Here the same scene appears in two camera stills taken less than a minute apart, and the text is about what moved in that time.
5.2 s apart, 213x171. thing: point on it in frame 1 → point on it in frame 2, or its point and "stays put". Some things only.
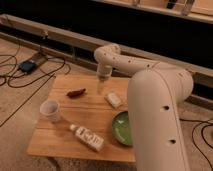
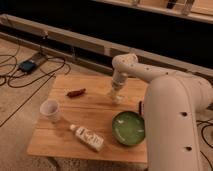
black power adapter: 27,66 stays put
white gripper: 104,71 → 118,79
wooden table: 77,117 stays put
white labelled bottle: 87,137 stays put
